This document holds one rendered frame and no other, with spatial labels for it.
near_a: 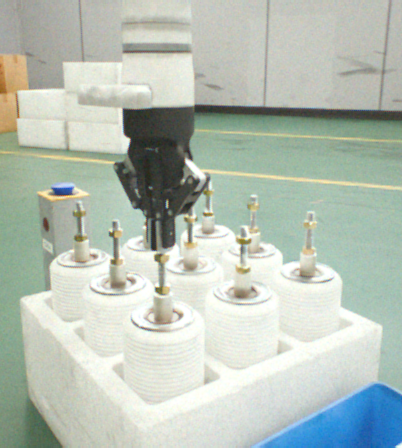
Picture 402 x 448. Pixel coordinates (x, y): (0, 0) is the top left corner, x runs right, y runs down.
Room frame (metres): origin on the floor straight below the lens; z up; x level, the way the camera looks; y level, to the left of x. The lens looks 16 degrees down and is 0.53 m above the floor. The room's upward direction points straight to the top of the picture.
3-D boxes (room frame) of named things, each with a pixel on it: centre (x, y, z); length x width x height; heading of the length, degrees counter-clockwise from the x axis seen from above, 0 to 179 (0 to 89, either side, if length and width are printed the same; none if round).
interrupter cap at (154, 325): (0.57, 0.04, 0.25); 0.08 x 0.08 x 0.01
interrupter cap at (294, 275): (0.71, -0.16, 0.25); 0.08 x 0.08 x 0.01
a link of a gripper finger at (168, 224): (0.56, 0.03, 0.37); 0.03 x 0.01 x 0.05; 49
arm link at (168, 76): (0.56, 0.05, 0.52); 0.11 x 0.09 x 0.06; 139
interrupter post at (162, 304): (0.57, 0.04, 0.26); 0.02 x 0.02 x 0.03
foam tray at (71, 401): (0.74, 0.01, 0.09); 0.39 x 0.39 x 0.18; 35
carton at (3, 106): (4.46, 1.66, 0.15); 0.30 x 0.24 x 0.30; 65
